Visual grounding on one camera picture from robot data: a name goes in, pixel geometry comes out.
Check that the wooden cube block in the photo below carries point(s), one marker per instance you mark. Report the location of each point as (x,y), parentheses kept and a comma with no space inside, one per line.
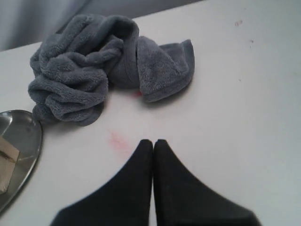
(8,159)

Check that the round stainless steel plate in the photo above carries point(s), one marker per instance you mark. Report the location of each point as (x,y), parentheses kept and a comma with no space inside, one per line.
(24,133)

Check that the grey fleece towel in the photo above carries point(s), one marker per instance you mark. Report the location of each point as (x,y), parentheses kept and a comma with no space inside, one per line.
(74,69)

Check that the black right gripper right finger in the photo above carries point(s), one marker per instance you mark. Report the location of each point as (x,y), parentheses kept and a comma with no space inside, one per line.
(183,200)

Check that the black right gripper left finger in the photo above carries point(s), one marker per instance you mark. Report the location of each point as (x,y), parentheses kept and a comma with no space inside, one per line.
(122,201)

